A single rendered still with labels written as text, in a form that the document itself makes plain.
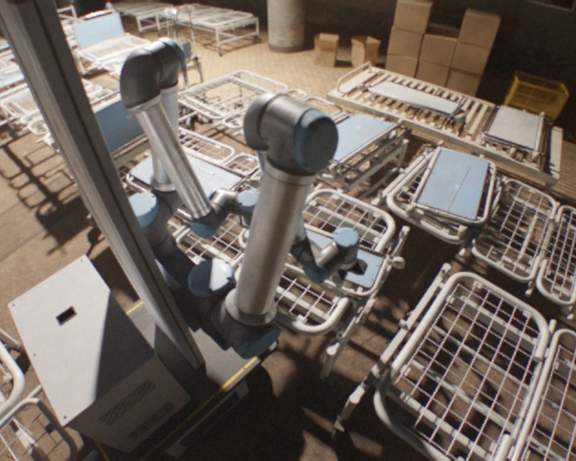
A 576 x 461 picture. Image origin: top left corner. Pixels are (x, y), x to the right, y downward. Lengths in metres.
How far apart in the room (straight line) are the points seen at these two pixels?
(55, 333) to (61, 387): 0.20
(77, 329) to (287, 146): 0.93
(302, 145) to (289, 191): 0.11
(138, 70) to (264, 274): 0.66
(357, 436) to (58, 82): 1.78
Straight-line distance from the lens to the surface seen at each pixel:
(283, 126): 0.67
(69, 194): 3.44
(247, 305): 0.92
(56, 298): 1.39
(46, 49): 0.69
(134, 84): 1.04
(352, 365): 1.95
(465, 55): 4.64
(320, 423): 1.84
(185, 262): 1.48
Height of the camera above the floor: 1.80
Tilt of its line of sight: 47 degrees down
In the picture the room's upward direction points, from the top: straight up
